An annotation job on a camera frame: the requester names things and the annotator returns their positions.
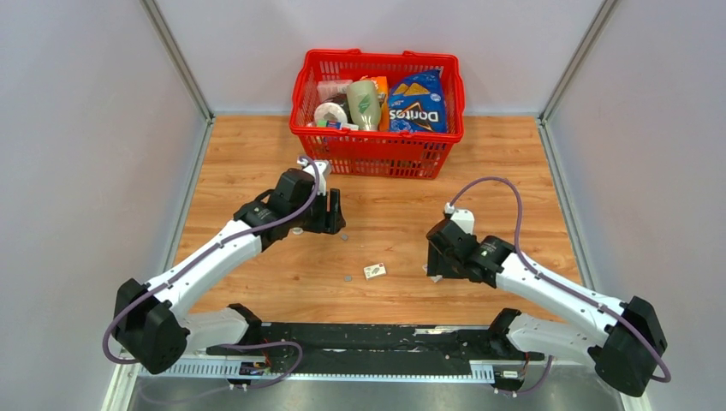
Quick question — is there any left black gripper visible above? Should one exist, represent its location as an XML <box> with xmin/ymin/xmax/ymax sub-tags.
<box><xmin>289</xmin><ymin>188</ymin><xmax>347</xmax><ymax>235</ymax></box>

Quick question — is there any white paper tag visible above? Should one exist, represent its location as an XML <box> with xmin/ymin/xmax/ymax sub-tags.
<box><xmin>422</xmin><ymin>265</ymin><xmax>443</xmax><ymax>283</ymax></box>

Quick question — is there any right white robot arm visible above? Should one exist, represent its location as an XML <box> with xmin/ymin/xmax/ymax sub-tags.
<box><xmin>426</xmin><ymin>218</ymin><xmax>668</xmax><ymax>397</ymax></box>

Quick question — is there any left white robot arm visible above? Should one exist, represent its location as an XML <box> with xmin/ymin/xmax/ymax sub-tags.
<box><xmin>104</xmin><ymin>158</ymin><xmax>346</xmax><ymax>375</ymax></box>

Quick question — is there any small staple box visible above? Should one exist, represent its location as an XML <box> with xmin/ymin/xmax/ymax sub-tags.
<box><xmin>364</xmin><ymin>263</ymin><xmax>387</xmax><ymax>280</ymax></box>

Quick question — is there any red plastic shopping basket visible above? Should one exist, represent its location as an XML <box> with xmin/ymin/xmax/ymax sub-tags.
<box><xmin>289</xmin><ymin>49</ymin><xmax>466</xmax><ymax>179</ymax></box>

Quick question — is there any small white blue box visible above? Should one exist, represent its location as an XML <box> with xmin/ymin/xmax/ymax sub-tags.
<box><xmin>312</xmin><ymin>120</ymin><xmax>359</xmax><ymax>131</ymax></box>

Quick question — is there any white tape roll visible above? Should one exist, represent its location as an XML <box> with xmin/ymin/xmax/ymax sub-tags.
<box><xmin>313</xmin><ymin>101</ymin><xmax>348</xmax><ymax>123</ymax></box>

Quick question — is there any beige squeeze bottle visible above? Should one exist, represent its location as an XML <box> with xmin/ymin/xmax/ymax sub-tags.
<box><xmin>346</xmin><ymin>80</ymin><xmax>381</xmax><ymax>131</ymax></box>

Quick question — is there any clear plastic wrapped packet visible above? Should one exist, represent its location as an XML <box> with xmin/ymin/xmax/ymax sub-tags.
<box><xmin>316</xmin><ymin>80</ymin><xmax>353</xmax><ymax>103</ymax></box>

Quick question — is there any blue Doritos chip bag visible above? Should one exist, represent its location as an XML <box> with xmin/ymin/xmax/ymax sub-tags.
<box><xmin>388</xmin><ymin>69</ymin><xmax>447</xmax><ymax>133</ymax></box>

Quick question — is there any orange snack packet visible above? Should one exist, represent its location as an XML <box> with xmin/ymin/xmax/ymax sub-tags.
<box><xmin>360</xmin><ymin>75</ymin><xmax>390</xmax><ymax>132</ymax></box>

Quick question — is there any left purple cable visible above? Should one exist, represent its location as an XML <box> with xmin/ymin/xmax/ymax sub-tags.
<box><xmin>102</xmin><ymin>155</ymin><xmax>322</xmax><ymax>366</ymax></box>

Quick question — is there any purple cable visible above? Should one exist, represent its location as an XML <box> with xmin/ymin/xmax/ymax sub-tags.
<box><xmin>446</xmin><ymin>176</ymin><xmax>673</xmax><ymax>384</ymax></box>
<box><xmin>102</xmin><ymin>155</ymin><xmax>322</xmax><ymax>366</ymax></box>

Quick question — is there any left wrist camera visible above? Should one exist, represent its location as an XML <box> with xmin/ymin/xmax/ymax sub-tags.
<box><xmin>297</xmin><ymin>156</ymin><xmax>331</xmax><ymax>195</ymax></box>

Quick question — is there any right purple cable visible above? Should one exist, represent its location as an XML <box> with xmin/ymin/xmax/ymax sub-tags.
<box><xmin>446</xmin><ymin>176</ymin><xmax>673</xmax><ymax>384</ymax></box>

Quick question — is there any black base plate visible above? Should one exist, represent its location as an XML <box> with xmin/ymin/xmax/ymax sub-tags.
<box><xmin>205</xmin><ymin>322</ymin><xmax>547</xmax><ymax>377</ymax></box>

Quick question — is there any white perforated cable tray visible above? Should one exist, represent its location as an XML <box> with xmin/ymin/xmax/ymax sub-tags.
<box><xmin>138</xmin><ymin>358</ymin><xmax>496</xmax><ymax>384</ymax></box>

